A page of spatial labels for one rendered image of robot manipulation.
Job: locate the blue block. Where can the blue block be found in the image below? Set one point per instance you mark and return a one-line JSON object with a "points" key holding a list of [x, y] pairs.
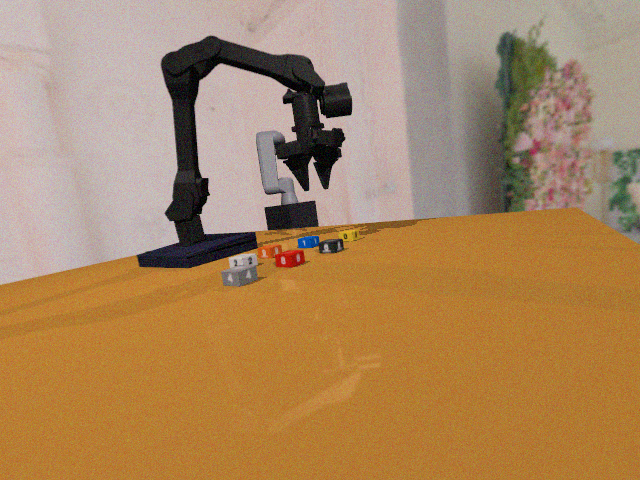
{"points": [[308, 242]]}

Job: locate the red block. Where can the red block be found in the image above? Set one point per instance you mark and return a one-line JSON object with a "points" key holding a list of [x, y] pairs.
{"points": [[290, 258]]}

